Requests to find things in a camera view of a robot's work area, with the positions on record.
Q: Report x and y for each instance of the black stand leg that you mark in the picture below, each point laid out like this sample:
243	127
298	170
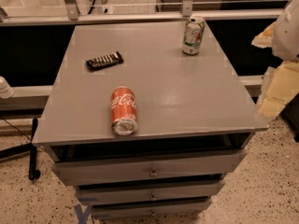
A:
33	173

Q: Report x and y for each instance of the green white 7up can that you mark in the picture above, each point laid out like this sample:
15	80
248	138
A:
193	35

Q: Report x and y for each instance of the white cylindrical object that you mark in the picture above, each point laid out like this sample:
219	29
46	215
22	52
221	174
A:
5	90

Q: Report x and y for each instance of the red coca-cola can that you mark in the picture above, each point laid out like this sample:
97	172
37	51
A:
123	111

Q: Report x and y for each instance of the grey drawer cabinet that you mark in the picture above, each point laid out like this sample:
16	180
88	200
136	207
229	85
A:
184	104

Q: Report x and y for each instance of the blue floor tape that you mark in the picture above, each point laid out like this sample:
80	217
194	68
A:
84	214

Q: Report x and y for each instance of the grey top drawer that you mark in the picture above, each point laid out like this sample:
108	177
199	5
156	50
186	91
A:
81	173

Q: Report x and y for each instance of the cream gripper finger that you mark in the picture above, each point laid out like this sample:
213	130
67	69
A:
264	39
279	87

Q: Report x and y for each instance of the grey middle drawer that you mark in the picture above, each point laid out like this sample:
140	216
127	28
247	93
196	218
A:
154	192

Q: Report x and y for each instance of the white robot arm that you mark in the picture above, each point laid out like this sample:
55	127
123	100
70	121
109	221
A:
285	39

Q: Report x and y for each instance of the grey drawer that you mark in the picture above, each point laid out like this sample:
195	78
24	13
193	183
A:
154	192
81	173
151	208

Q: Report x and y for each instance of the grey bottom drawer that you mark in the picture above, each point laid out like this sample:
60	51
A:
151	208

